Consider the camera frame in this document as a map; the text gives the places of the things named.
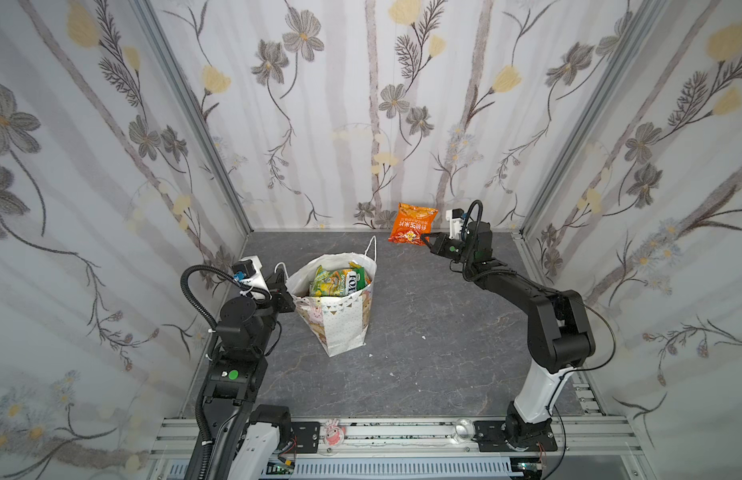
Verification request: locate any orange chip bag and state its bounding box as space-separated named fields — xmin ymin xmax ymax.
xmin=388 ymin=203 xmax=439 ymax=246

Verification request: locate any white paper bag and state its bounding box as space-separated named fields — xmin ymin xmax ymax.
xmin=275 ymin=237 xmax=377 ymax=357

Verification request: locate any green Fox's candy bag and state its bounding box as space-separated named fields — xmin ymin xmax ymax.
xmin=309 ymin=266 xmax=357 ymax=297
xmin=349 ymin=262 xmax=372 ymax=291

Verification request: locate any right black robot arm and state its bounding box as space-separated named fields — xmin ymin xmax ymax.
xmin=420 ymin=200 xmax=596 ymax=454

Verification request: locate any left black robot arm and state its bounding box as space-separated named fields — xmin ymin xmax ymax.
xmin=180 ymin=256 xmax=296 ymax=479

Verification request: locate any pink cartoon sticker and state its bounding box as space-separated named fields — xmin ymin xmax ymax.
xmin=325 ymin=419 xmax=346 ymax=447

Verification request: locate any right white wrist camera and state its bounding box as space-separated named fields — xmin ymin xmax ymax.
xmin=445 ymin=208 xmax=467 ymax=241

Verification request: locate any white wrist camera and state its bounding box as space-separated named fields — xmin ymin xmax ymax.
xmin=231 ymin=255 xmax=268 ymax=300
xmin=445 ymin=208 xmax=467 ymax=241

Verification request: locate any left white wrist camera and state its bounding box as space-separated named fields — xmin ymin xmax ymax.
xmin=231 ymin=255 xmax=268 ymax=300

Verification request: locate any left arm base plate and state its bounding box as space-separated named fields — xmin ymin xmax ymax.
xmin=276 ymin=421 xmax=321 ymax=456

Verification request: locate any white vented cable tray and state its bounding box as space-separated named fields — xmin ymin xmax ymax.
xmin=166 ymin=457 xmax=525 ymax=480

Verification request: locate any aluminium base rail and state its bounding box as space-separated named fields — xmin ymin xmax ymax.
xmin=148 ymin=415 xmax=643 ymax=460

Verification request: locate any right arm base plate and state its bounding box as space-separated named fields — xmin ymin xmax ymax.
xmin=474 ymin=417 xmax=558 ymax=453

